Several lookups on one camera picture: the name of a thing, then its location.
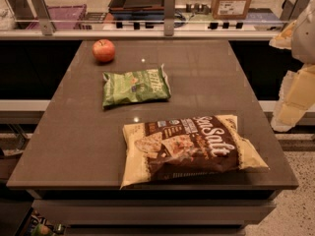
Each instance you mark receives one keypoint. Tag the red apple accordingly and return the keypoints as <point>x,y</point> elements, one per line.
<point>103,50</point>

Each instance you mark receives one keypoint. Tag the brown sea salt chip bag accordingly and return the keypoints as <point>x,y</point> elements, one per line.
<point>186,147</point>

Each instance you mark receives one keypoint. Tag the cardboard box with label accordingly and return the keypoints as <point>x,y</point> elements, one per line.
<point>230,9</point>

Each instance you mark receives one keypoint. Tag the purple plastic crate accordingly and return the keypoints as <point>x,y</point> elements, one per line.
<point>67,17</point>

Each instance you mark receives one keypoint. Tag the left metal rail bracket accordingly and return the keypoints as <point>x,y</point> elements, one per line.
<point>42,14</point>

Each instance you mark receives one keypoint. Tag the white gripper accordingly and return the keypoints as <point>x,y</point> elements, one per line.
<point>305,36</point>

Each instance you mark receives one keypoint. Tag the metal rail bracket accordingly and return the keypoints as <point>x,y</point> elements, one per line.
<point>42,14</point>
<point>291,10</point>
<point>169,11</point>

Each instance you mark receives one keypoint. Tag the green chip bag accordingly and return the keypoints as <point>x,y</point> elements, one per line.
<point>135,87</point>

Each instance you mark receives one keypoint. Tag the middle metal rail bracket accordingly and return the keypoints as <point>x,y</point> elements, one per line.
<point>169,11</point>

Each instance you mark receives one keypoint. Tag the right metal rail bracket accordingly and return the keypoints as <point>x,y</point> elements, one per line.
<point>291,10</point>

